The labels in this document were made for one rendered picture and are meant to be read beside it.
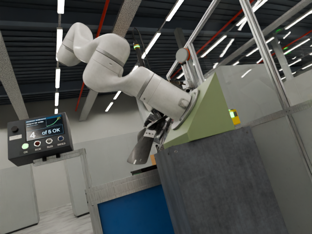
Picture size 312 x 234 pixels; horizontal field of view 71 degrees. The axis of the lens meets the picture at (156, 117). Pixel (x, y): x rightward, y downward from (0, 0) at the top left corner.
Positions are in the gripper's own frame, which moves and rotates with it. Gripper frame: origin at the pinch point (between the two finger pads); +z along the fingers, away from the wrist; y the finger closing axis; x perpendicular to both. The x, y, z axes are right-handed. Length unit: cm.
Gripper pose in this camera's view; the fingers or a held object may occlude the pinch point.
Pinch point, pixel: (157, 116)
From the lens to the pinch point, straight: 138.5
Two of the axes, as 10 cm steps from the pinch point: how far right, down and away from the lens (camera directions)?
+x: -8.2, 4.7, -3.3
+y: -2.3, 2.5, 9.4
